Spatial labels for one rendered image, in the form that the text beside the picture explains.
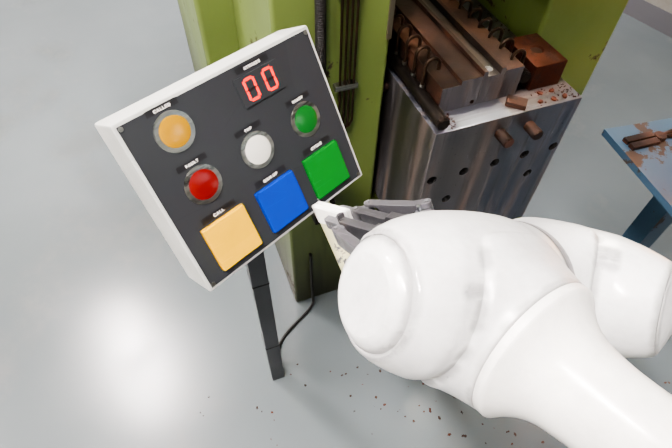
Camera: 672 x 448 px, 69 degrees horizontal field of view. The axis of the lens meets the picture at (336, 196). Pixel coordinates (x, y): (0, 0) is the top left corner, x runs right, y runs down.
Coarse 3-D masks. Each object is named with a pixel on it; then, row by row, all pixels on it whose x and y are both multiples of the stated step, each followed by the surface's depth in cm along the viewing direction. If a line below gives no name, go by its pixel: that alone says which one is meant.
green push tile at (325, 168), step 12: (336, 144) 84; (312, 156) 81; (324, 156) 82; (336, 156) 84; (312, 168) 81; (324, 168) 83; (336, 168) 84; (312, 180) 82; (324, 180) 83; (336, 180) 85; (324, 192) 84
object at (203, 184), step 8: (192, 176) 69; (200, 176) 70; (208, 176) 70; (216, 176) 71; (192, 184) 69; (200, 184) 70; (208, 184) 70; (216, 184) 71; (192, 192) 69; (200, 192) 70; (208, 192) 71
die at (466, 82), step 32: (416, 0) 123; (448, 0) 124; (416, 32) 117; (448, 32) 113; (480, 32) 115; (416, 64) 111; (448, 64) 107; (480, 64) 106; (512, 64) 107; (448, 96) 105; (480, 96) 109
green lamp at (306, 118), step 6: (300, 108) 79; (306, 108) 79; (312, 108) 80; (300, 114) 79; (306, 114) 79; (312, 114) 80; (300, 120) 79; (306, 120) 79; (312, 120) 80; (300, 126) 79; (306, 126) 80; (312, 126) 80; (306, 132) 80
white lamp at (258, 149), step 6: (252, 138) 74; (258, 138) 74; (264, 138) 75; (246, 144) 73; (252, 144) 74; (258, 144) 75; (264, 144) 75; (246, 150) 74; (252, 150) 74; (258, 150) 75; (264, 150) 75; (270, 150) 76; (252, 156) 74; (258, 156) 75; (264, 156) 76; (252, 162) 75; (258, 162) 75
